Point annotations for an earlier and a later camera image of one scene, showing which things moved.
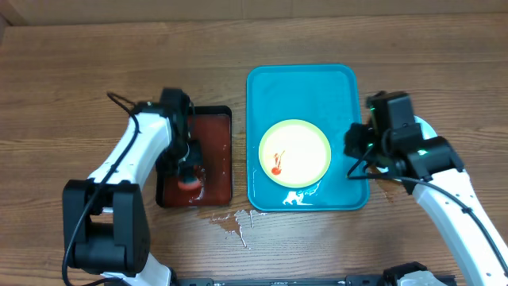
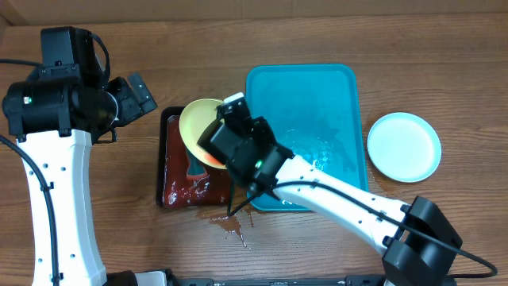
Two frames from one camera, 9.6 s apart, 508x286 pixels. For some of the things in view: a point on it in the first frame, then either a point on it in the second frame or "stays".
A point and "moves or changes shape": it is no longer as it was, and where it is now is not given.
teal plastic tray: (326, 96) stays
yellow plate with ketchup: (294, 153) to (197, 120)
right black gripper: (357, 137) to (266, 133)
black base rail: (318, 280) stays
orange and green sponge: (189, 183) moves or changes shape
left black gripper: (198, 157) to (128, 109)
